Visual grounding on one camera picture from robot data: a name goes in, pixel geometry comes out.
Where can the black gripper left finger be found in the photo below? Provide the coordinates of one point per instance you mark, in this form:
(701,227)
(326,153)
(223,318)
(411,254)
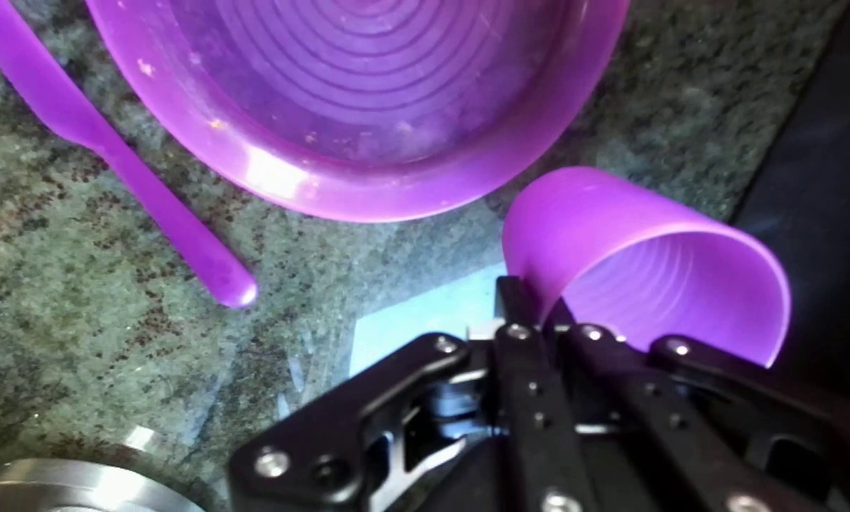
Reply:
(547,457)

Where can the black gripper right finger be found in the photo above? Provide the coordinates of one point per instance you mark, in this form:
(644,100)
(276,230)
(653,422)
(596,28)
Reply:
(692,465)

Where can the purple plastic cup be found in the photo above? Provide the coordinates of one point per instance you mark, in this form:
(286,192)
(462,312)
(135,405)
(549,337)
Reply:
(647,265)

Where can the purple plastic plate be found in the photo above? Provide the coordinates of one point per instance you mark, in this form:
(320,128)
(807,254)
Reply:
(363,108)

